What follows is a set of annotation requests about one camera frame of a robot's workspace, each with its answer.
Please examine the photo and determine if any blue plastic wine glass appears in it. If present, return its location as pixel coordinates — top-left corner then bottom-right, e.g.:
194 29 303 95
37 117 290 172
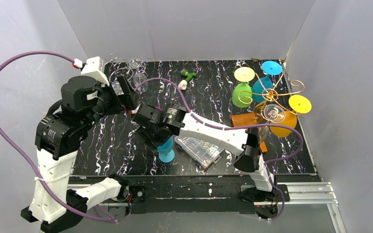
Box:
157 137 175 163

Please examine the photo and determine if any green plastic wine glass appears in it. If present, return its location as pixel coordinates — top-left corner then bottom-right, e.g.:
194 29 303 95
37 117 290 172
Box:
232 67 255 108

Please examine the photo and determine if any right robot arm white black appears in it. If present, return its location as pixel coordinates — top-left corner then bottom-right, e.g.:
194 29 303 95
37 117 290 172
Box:
132 104 274 192

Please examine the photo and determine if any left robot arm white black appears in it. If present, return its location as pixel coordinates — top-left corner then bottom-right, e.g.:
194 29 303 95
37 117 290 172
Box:
21 75 138 233

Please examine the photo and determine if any teal plastic wine glass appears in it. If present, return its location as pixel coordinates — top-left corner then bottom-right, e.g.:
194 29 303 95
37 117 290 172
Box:
252 61 283 103

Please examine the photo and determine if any clear wine glass on gold rack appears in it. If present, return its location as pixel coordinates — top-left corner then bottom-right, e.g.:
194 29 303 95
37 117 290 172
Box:
259 104 286 143

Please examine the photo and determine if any orange plastic wine glass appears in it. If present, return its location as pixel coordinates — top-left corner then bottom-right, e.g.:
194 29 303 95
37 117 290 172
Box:
270 95 312 137

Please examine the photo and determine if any clear glass back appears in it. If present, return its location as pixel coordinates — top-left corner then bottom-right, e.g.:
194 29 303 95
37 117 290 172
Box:
128 58 147 88

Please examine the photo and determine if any green white toy drill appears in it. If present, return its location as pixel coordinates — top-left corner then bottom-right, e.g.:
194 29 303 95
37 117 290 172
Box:
178 69 197 90

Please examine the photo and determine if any clear plastic screw box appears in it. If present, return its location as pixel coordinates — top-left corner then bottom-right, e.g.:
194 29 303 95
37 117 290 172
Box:
174 136 224 170

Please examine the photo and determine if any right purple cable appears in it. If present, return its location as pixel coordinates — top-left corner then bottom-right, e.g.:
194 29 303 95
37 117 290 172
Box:
134 77 304 221

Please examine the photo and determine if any purple cable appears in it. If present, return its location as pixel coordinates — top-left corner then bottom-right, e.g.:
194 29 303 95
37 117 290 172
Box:
134 77 304 221
0 50 123 224

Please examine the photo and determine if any silver wire wine glass rack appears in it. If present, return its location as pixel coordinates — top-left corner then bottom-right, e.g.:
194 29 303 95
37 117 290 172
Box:
108 53 138 82

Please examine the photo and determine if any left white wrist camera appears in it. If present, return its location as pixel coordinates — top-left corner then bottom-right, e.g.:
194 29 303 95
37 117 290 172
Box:
72 56 110 86

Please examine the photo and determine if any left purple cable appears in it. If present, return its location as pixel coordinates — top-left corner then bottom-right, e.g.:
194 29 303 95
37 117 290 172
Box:
0 50 123 224

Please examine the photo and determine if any gold wire wine glass rack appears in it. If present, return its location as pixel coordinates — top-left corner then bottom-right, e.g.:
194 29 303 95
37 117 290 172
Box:
230 72 305 154

